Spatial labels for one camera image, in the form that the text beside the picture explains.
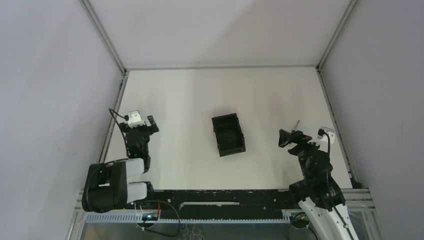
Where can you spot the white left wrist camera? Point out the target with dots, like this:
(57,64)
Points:
(135,119)

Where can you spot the black plastic bin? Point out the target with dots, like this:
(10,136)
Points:
(229,135)

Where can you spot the black mounting rail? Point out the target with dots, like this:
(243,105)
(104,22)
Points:
(247,204)

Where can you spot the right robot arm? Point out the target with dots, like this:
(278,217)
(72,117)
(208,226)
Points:
(317,194)

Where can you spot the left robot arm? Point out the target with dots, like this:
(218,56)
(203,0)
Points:
(108,186)

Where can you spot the small green circuit board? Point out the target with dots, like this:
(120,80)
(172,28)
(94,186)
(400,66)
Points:
(150,217)

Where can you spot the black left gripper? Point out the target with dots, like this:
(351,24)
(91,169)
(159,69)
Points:
(140,129)

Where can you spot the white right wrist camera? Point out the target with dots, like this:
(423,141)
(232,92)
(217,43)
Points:
(325,135)

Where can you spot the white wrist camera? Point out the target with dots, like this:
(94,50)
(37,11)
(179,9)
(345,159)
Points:
(135,119)
(325,135)

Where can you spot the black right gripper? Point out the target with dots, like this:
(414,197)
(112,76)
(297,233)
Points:
(300,135)

